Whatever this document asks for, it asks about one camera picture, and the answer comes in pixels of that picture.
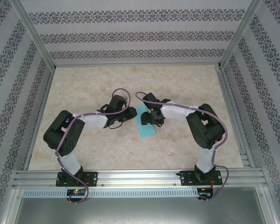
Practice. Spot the light blue paper sheet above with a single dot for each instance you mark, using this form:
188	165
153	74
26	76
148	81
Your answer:
147	131

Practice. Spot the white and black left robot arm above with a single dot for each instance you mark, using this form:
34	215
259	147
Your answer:
68	161

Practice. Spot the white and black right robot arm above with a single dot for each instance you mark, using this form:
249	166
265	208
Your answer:
177	112

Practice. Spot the grey metal sheet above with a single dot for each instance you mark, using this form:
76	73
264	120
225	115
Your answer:
140	210

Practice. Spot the aluminium mounting rail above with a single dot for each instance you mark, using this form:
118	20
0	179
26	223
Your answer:
140	177

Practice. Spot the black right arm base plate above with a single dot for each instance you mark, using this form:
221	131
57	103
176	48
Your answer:
187	178

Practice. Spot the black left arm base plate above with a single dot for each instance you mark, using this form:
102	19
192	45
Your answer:
92	178

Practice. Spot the aluminium table side rail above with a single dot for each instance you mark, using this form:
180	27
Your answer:
233	116
39	116

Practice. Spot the aluminium frame post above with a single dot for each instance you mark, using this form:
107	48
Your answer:
241	32
35	35

